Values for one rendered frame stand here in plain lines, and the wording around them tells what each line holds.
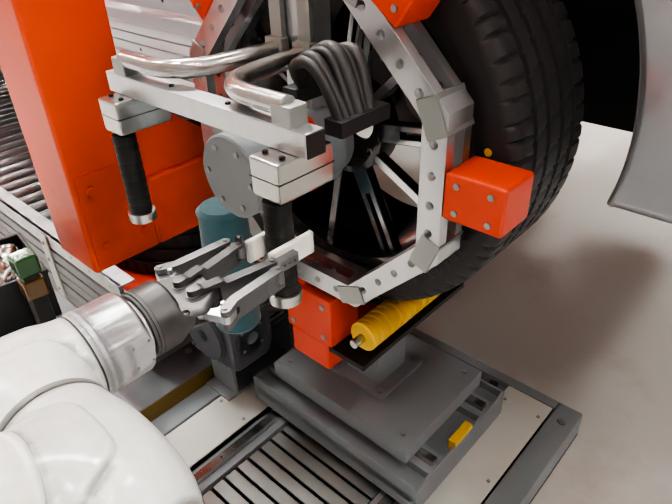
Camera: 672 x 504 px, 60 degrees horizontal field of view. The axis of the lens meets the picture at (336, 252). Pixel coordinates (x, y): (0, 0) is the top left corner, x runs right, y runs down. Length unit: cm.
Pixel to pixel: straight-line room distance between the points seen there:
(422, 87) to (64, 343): 50
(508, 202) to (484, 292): 132
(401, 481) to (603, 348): 89
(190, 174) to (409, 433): 75
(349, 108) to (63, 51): 64
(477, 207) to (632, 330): 133
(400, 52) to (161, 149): 70
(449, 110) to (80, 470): 56
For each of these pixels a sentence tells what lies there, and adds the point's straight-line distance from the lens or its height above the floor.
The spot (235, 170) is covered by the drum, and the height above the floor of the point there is 87.
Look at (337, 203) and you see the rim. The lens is 109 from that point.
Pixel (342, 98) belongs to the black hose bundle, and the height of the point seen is 100.
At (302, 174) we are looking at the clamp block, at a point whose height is 93.
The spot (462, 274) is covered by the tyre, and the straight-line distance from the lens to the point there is 95.
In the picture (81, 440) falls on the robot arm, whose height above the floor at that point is 90.
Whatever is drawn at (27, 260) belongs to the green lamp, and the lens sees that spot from 117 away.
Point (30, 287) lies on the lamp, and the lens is 120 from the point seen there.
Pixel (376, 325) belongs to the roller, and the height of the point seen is 53.
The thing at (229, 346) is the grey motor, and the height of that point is 32.
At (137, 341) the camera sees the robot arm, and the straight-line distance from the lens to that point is 59.
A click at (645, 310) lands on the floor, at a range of 215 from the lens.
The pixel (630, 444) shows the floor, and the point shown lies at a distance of 170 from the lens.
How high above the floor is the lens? 121
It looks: 33 degrees down
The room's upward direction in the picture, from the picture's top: 2 degrees counter-clockwise
